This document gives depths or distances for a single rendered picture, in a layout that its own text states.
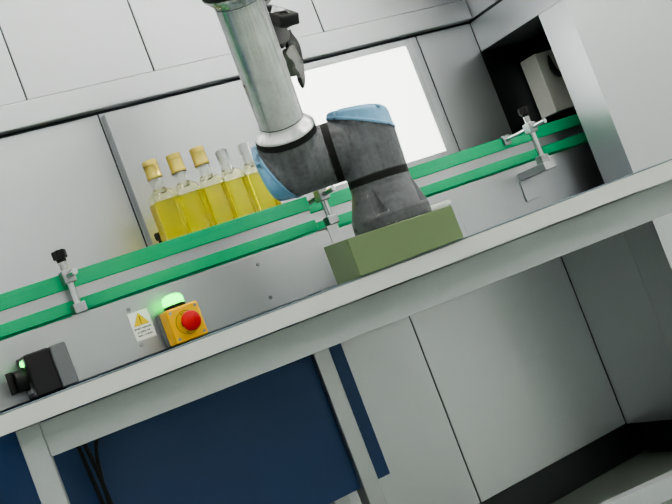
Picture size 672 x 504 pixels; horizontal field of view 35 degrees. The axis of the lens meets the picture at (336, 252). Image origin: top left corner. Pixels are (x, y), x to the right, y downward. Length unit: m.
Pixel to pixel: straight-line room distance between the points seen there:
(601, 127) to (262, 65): 1.23
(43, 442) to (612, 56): 1.77
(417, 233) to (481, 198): 0.84
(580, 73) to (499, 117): 0.33
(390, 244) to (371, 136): 0.21
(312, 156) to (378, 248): 0.22
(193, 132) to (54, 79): 0.34
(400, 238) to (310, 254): 0.48
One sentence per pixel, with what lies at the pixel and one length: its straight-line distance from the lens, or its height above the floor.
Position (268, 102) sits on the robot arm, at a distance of 1.89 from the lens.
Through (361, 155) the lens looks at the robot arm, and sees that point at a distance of 1.93.
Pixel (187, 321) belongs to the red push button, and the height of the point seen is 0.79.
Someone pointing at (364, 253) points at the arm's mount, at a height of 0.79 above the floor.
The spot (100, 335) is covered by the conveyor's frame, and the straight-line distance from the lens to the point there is 2.12.
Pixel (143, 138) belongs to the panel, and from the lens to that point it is 2.54.
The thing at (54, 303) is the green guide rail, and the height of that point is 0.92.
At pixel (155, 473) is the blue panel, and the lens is 2.15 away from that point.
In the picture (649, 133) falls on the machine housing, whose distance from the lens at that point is 2.89.
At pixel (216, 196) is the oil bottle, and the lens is 2.39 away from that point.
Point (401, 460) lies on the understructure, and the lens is 2.70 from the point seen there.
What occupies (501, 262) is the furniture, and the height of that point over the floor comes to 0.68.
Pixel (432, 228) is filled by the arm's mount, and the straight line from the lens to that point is 1.88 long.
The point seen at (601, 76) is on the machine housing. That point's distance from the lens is 2.84.
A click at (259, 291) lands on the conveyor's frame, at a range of 2.24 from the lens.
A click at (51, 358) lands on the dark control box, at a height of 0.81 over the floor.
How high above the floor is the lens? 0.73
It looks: 2 degrees up
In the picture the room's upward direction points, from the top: 21 degrees counter-clockwise
